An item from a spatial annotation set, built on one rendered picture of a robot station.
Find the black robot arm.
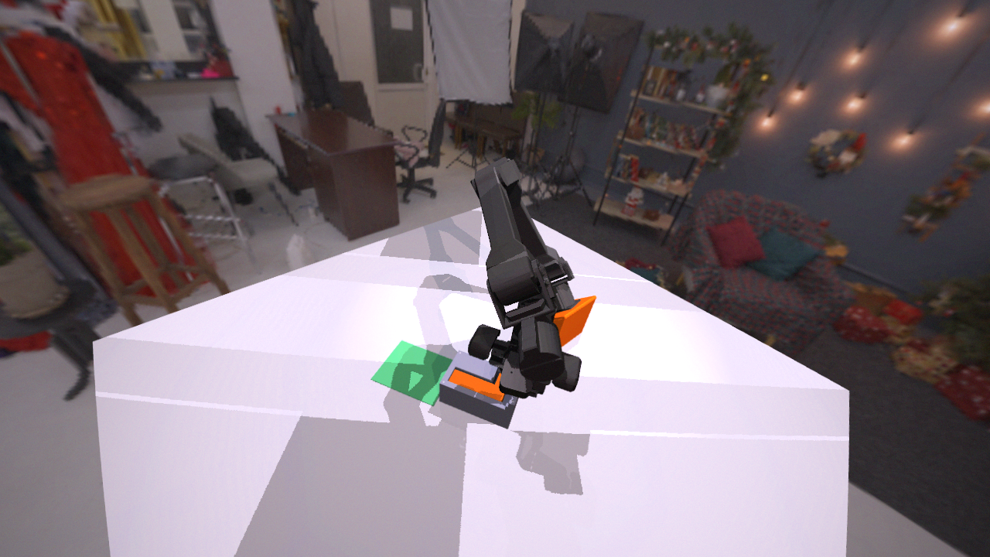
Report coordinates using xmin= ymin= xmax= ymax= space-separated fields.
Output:
xmin=470 ymin=157 xmax=581 ymax=399

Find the orange l-shaped part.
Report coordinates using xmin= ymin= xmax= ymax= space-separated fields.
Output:
xmin=449 ymin=369 xmax=505 ymax=402

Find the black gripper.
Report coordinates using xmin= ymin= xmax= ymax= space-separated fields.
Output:
xmin=468 ymin=324 xmax=582 ymax=393

